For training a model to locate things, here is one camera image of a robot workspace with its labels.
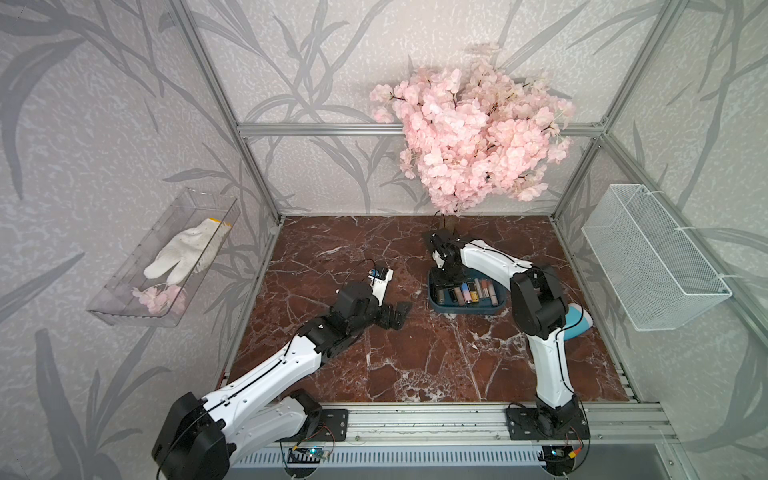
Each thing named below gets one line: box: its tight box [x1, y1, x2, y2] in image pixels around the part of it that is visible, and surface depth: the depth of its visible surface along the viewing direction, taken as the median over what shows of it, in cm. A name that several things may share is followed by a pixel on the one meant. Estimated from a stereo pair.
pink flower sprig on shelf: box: [132, 286, 185, 315], surface depth 60 cm
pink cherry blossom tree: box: [370, 43, 575, 215], surface depth 71 cm
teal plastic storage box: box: [427, 269, 508, 315], surface depth 98 cm
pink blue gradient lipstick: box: [460, 282, 472, 304], surface depth 98 cm
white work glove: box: [143, 218, 232, 286], surface depth 68 cm
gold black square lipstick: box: [468, 282, 479, 303], surface depth 98 cm
